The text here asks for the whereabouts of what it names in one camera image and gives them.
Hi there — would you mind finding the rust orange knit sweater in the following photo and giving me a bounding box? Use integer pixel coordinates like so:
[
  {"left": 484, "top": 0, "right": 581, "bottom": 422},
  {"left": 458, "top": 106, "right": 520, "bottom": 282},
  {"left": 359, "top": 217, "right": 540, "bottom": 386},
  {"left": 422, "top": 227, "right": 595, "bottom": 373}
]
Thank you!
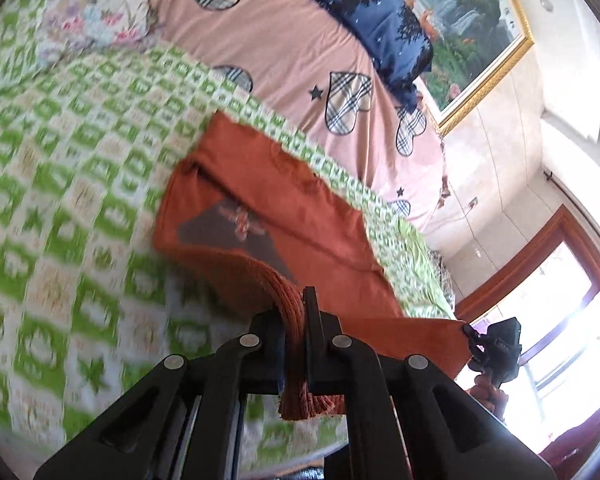
[{"left": 154, "top": 113, "right": 469, "bottom": 420}]

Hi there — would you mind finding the person's right hand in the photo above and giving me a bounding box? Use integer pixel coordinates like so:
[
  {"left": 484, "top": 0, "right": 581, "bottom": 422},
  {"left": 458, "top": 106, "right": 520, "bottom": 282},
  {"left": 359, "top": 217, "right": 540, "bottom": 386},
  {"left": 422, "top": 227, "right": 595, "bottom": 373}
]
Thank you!
[{"left": 467, "top": 374, "right": 508, "bottom": 422}]

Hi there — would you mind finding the green white patterned bed sheet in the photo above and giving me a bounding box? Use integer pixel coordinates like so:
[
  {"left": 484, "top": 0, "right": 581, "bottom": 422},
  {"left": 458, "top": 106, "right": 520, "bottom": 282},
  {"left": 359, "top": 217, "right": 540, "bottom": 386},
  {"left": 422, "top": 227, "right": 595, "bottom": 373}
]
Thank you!
[{"left": 0, "top": 0, "right": 453, "bottom": 479}]

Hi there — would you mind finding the gold framed landscape painting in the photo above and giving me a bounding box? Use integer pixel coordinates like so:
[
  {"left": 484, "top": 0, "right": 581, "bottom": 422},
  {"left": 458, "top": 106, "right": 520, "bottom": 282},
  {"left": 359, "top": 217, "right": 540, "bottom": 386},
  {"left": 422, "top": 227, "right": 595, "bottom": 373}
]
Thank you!
[{"left": 404, "top": 0, "right": 533, "bottom": 136}]

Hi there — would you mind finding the dark blue pillow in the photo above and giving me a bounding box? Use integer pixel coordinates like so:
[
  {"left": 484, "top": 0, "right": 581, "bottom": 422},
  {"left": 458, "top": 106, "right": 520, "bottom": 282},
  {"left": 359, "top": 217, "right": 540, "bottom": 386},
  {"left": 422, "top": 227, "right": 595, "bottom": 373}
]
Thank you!
[{"left": 315, "top": 0, "right": 434, "bottom": 113}]

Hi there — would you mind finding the pink quilt with plaid hearts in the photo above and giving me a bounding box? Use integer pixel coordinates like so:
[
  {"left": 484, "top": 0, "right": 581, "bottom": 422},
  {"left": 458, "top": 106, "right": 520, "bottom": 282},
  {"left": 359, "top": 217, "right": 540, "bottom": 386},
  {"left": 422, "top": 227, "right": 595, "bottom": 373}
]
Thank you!
[{"left": 154, "top": 0, "right": 443, "bottom": 230}]

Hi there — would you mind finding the floral pastel cushion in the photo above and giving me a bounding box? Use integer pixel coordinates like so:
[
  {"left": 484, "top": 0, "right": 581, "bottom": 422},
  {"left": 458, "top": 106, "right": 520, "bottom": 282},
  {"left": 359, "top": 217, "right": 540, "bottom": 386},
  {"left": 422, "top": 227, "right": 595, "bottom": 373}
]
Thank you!
[{"left": 35, "top": 0, "right": 150, "bottom": 67}]

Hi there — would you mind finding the red brown window frame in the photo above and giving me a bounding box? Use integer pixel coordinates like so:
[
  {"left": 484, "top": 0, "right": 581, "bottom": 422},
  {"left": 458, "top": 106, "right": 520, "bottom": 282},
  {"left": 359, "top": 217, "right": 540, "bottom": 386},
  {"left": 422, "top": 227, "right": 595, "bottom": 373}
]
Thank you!
[{"left": 455, "top": 205, "right": 600, "bottom": 322}]

